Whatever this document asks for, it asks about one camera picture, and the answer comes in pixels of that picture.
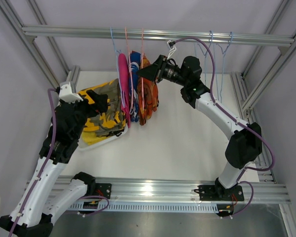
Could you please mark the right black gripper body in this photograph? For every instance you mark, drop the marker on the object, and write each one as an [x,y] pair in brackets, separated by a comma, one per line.
[170,73]

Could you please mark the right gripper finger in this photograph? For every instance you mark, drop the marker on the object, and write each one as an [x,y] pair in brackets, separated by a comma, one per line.
[150,77]
[153,68]

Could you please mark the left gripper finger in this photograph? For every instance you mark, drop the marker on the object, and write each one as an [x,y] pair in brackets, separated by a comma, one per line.
[102,107]
[97,98]

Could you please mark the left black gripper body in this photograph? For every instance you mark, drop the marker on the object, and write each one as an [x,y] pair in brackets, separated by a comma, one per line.
[84,110]

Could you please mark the blue hanger of camouflage trousers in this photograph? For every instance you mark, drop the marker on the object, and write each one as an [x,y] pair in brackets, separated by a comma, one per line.
[208,52]

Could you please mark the light blue wire hanger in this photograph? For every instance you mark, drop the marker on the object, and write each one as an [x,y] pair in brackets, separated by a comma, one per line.
[223,67]

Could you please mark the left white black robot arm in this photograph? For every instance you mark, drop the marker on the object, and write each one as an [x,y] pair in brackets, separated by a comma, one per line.
[34,216]

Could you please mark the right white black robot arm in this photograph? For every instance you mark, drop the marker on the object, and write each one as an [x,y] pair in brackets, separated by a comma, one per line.
[244,145]

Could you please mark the blue white patterned trousers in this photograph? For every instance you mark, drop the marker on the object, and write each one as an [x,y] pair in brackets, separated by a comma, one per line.
[135,60]

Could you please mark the orange camouflage trousers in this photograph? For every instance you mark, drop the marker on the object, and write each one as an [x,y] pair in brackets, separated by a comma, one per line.
[148,100]

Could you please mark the pink trousers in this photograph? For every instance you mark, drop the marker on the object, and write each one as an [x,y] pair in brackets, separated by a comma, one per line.
[124,87]

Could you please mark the white plastic basket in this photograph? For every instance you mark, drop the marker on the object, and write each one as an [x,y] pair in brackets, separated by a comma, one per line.
[82,146]

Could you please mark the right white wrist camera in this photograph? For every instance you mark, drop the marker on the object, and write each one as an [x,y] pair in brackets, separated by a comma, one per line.
[172,48]

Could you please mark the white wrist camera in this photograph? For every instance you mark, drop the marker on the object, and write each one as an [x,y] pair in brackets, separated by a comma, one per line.
[66,92]
[172,48]

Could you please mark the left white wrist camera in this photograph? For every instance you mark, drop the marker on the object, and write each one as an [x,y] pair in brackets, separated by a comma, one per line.
[66,92]

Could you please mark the aluminium frame left posts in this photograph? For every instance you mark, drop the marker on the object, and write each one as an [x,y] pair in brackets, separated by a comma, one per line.
[8,11]

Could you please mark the aluminium frame posts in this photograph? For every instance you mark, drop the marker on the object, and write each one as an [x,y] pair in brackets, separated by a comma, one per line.
[271,82]
[8,11]

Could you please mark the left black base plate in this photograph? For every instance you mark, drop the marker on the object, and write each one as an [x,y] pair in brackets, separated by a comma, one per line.
[103,189]

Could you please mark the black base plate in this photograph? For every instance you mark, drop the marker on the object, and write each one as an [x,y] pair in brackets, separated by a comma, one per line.
[103,189]
[215,193]

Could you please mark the aluminium frame right posts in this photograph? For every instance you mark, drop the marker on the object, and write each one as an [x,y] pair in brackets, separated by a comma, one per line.
[271,82]

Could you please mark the aluminium hanging rail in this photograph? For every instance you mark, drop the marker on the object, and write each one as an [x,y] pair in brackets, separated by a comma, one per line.
[156,35]

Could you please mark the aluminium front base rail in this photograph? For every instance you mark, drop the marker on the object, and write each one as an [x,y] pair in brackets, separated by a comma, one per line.
[174,191]

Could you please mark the white slotted cable duct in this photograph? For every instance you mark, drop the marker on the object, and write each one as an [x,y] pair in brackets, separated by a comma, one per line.
[194,207]

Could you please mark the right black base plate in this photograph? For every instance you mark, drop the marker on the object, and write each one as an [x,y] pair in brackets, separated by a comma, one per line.
[215,193]

